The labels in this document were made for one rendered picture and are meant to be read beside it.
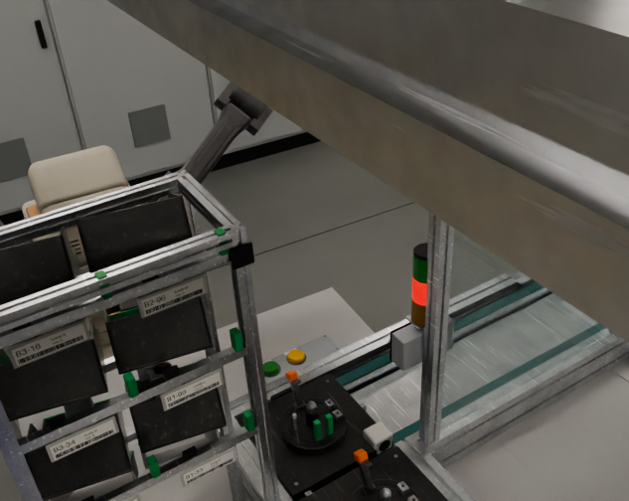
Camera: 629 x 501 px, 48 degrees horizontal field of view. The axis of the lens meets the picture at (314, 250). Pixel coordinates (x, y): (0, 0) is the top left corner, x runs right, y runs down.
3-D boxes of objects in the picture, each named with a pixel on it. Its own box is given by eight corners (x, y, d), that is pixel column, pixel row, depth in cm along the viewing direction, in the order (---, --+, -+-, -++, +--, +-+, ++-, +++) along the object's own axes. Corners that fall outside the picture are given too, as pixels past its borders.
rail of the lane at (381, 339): (211, 443, 162) (204, 410, 156) (501, 301, 198) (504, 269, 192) (221, 459, 158) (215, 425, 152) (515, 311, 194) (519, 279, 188)
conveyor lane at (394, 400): (242, 451, 160) (236, 420, 154) (517, 313, 194) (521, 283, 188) (308, 548, 139) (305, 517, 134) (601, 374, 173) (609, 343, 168)
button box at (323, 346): (252, 386, 171) (250, 367, 167) (326, 351, 179) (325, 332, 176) (266, 404, 166) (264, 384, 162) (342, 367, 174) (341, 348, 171)
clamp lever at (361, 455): (362, 487, 134) (352, 452, 132) (370, 482, 135) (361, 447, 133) (372, 495, 131) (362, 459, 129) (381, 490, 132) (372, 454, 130)
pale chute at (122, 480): (71, 495, 137) (66, 472, 138) (139, 472, 141) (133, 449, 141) (53, 514, 110) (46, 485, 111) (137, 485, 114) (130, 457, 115)
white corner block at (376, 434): (363, 442, 149) (362, 428, 146) (380, 432, 151) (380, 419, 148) (376, 457, 145) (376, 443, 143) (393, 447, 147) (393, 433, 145)
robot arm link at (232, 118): (268, 114, 157) (229, 83, 155) (276, 106, 152) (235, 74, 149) (153, 271, 144) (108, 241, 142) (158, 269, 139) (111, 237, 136)
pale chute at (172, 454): (145, 459, 143) (139, 437, 144) (208, 438, 147) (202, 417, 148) (144, 469, 117) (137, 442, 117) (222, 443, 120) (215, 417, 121)
